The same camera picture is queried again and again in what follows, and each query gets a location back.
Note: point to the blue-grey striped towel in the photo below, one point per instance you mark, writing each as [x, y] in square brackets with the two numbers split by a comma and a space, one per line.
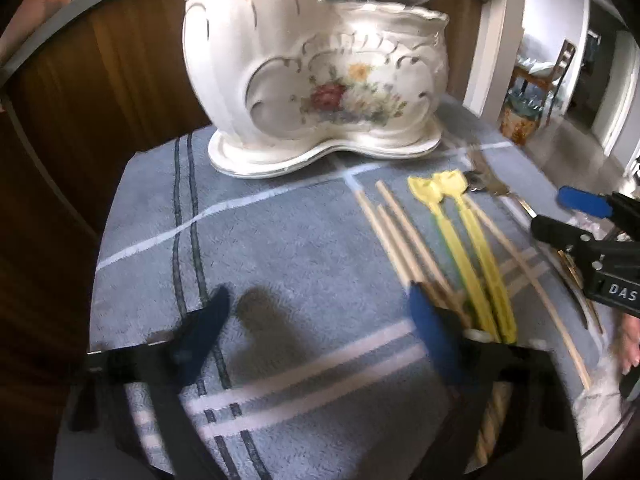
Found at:
[300, 260]

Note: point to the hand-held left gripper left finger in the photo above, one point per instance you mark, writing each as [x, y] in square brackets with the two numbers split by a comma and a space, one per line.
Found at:
[205, 325]

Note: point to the dark table knife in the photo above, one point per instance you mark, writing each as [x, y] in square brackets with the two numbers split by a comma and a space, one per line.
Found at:
[575, 270]

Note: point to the yellow plastic utensil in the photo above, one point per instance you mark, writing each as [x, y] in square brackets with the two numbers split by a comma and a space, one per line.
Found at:
[450, 255]
[480, 245]

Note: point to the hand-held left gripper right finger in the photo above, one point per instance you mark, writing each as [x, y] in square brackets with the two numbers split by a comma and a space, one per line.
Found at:
[430, 330]

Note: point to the person's right hand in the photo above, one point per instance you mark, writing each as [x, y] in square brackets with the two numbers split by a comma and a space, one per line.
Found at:
[631, 345]

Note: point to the white floral ceramic utensil holder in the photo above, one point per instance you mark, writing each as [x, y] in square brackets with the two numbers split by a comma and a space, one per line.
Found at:
[320, 70]

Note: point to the floral basket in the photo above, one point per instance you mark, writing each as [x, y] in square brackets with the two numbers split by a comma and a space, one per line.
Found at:
[520, 120]

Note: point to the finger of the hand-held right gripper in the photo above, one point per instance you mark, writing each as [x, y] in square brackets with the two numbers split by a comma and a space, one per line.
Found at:
[555, 232]
[582, 200]

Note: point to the wooden chair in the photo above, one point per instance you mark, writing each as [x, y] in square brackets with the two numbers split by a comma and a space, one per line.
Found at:
[552, 77]

